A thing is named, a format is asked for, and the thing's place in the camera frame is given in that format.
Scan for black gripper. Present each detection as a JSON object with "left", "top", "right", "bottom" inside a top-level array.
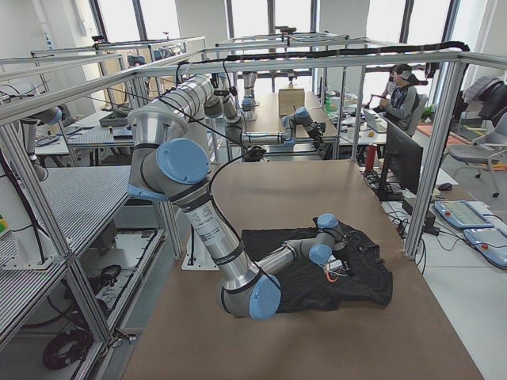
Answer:
[
  {"left": 330, "top": 251, "right": 353, "bottom": 276},
  {"left": 311, "top": 121, "right": 326, "bottom": 153}
]

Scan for black printed t-shirt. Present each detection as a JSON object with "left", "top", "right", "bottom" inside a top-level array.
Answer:
[{"left": 242, "top": 213, "right": 393, "bottom": 319}]

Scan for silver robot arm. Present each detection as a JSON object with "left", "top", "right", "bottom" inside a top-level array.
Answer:
[
  {"left": 223, "top": 71, "right": 327, "bottom": 156},
  {"left": 128, "top": 105, "right": 345, "bottom": 320}
]

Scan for cardboard box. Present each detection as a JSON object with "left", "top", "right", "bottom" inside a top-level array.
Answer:
[{"left": 278, "top": 88, "right": 305, "bottom": 116}]

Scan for red water bottle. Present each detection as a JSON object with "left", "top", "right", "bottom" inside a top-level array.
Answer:
[{"left": 364, "top": 144, "right": 377, "bottom": 172}]

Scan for seated person grey jacket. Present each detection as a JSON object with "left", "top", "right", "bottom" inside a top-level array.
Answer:
[{"left": 379, "top": 64, "right": 419, "bottom": 131}]

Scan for black computer monitor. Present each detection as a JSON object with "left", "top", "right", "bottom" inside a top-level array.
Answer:
[{"left": 376, "top": 124, "right": 423, "bottom": 201}]

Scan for blue teach pendant far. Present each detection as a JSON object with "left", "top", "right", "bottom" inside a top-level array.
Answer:
[{"left": 433, "top": 200, "right": 494, "bottom": 230}]

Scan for blue teach pendant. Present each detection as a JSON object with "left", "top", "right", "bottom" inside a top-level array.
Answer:
[
  {"left": 433, "top": 200, "right": 494, "bottom": 230},
  {"left": 463, "top": 228, "right": 507, "bottom": 269}
]

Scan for blue teach pendant near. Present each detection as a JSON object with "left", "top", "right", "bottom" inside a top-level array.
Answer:
[{"left": 463, "top": 228, "right": 507, "bottom": 269}]

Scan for grey office chair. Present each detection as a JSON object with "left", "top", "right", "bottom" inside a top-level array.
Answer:
[{"left": 444, "top": 113, "right": 506, "bottom": 198}]

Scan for aluminium cage frame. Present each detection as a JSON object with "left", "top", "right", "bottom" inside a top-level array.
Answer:
[{"left": 1, "top": 42, "right": 466, "bottom": 342}]

